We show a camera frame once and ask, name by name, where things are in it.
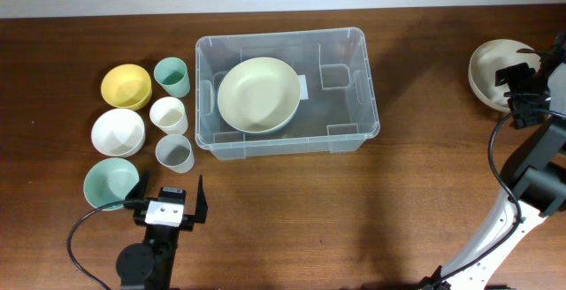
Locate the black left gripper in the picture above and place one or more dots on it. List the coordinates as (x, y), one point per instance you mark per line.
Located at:
(187, 223)

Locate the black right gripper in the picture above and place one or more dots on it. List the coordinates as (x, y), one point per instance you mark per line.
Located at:
(514, 73)

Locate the cream cup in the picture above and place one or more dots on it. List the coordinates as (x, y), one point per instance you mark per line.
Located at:
(169, 115)

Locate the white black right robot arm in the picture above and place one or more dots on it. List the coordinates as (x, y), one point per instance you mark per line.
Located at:
(532, 189)

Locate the yellow bowl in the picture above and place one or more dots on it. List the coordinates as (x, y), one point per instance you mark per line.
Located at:
(127, 86)

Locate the white bowl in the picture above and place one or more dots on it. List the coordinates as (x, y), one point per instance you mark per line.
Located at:
(118, 133)

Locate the grey translucent cup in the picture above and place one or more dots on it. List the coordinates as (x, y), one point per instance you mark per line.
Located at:
(174, 151)

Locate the clear plastic storage bin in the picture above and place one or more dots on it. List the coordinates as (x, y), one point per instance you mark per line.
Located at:
(339, 116)

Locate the dark blue bowl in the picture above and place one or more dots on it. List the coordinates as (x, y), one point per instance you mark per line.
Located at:
(271, 130)

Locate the mint green bowl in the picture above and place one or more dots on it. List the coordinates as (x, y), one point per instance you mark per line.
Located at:
(109, 181)

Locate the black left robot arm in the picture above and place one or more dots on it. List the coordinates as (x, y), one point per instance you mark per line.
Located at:
(148, 264)

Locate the mint green cup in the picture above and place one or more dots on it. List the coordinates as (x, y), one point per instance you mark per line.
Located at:
(171, 74)

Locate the beige bowl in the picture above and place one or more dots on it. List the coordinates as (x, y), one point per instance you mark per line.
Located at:
(486, 60)
(258, 94)

